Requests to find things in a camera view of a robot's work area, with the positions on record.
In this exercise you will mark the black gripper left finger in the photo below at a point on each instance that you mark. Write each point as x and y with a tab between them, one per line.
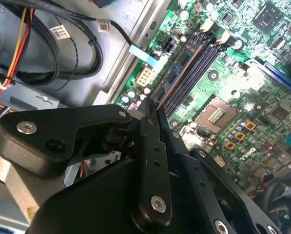
152	170

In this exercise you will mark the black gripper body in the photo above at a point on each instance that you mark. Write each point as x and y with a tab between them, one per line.
99	200

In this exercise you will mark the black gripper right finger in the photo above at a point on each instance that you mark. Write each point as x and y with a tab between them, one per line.
208	195

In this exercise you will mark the dark RAM stick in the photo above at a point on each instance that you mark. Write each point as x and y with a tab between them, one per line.
174	73

